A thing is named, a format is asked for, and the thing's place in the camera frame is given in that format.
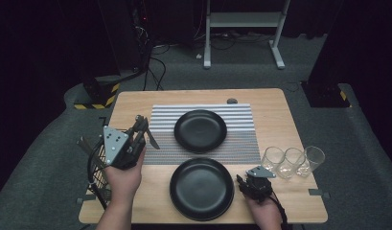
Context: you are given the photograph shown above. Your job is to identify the right hand-held gripper cable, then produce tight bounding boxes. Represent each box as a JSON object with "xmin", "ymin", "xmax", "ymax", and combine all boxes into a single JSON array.
[{"xmin": 268, "ymin": 191, "xmax": 288, "ymax": 230}]

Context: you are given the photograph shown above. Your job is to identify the dark equipment with red light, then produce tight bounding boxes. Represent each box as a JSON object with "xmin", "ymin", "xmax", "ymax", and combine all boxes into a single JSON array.
[{"xmin": 129, "ymin": 0, "xmax": 153, "ymax": 49}]

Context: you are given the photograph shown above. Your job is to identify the cables under white stand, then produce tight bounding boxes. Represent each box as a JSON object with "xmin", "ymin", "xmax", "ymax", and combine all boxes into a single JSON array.
[{"xmin": 193, "ymin": 30, "xmax": 274, "ymax": 51}]

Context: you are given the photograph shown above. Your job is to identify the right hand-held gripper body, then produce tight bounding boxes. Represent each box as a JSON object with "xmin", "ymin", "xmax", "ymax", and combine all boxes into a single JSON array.
[{"xmin": 242, "ymin": 166, "xmax": 277, "ymax": 203}]

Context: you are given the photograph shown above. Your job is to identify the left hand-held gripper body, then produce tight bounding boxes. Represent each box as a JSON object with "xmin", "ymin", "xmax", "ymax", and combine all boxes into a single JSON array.
[{"xmin": 103, "ymin": 125, "xmax": 147, "ymax": 171}]

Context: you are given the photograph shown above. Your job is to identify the black round plate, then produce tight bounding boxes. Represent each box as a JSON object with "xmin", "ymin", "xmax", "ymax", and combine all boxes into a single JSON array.
[
  {"xmin": 173, "ymin": 109, "xmax": 228, "ymax": 154},
  {"xmin": 170, "ymin": 158, "xmax": 235, "ymax": 222}
]

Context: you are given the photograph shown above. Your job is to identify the person's left hand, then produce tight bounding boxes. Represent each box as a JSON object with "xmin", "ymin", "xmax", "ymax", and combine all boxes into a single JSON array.
[{"xmin": 104, "ymin": 148, "xmax": 148, "ymax": 205}]

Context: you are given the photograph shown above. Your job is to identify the black wire cutlery basket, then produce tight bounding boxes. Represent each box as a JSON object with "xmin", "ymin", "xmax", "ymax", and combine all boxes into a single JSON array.
[{"xmin": 87, "ymin": 128, "xmax": 134, "ymax": 204}]

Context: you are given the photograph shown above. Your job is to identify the black floor cables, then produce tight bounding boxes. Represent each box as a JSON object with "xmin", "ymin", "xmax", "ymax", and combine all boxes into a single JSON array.
[{"xmin": 142, "ymin": 47, "xmax": 168, "ymax": 91}]

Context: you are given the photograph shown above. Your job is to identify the hand-held gripper cable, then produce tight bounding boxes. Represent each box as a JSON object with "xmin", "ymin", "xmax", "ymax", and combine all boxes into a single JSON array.
[
  {"xmin": 86, "ymin": 137, "xmax": 108, "ymax": 210},
  {"xmin": 268, "ymin": 191, "xmax": 288, "ymax": 230}
]

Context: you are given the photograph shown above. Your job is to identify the grey striped placemat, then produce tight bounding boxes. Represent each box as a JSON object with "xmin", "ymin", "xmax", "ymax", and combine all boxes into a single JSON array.
[{"xmin": 143, "ymin": 103, "xmax": 262, "ymax": 166}]

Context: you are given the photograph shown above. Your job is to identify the white metal stand frame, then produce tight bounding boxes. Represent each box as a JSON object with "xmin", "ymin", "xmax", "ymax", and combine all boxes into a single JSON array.
[{"xmin": 202, "ymin": 0, "xmax": 292, "ymax": 70}]

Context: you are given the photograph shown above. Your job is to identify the silver table knife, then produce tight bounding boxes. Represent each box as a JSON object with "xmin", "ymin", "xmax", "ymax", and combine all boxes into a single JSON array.
[{"xmin": 145, "ymin": 126, "xmax": 161, "ymax": 150}]

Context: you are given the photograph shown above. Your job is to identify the left hand-held gripper cable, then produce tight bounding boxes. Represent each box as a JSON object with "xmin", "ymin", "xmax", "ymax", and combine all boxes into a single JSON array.
[{"xmin": 86, "ymin": 137, "xmax": 108, "ymax": 210}]

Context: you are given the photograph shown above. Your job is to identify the dark chopstick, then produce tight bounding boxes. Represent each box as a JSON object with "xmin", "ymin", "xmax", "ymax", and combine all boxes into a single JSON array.
[
  {"xmin": 81, "ymin": 136, "xmax": 105, "ymax": 164},
  {"xmin": 77, "ymin": 140, "xmax": 105, "ymax": 171}
]

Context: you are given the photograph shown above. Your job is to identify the grey table bracket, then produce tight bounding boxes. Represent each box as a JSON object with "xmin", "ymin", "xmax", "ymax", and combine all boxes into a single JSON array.
[
  {"xmin": 76, "ymin": 194, "xmax": 97, "ymax": 205},
  {"xmin": 308, "ymin": 188, "xmax": 332, "ymax": 199}
]

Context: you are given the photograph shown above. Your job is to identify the clear drinking glass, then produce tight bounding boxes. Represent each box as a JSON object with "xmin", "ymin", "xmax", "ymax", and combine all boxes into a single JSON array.
[
  {"xmin": 261, "ymin": 146, "xmax": 286, "ymax": 175},
  {"xmin": 296, "ymin": 146, "xmax": 326, "ymax": 178},
  {"xmin": 277, "ymin": 147, "xmax": 305, "ymax": 180}
]

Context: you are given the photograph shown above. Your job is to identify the black yellow striped stand base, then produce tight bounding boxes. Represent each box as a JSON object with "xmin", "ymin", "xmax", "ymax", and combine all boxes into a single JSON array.
[
  {"xmin": 300, "ymin": 80, "xmax": 353, "ymax": 109},
  {"xmin": 73, "ymin": 75, "xmax": 121, "ymax": 110}
]

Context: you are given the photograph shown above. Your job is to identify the person's right hand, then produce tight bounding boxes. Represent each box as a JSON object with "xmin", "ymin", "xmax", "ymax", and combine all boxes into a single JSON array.
[{"xmin": 245, "ymin": 195, "xmax": 283, "ymax": 230}]

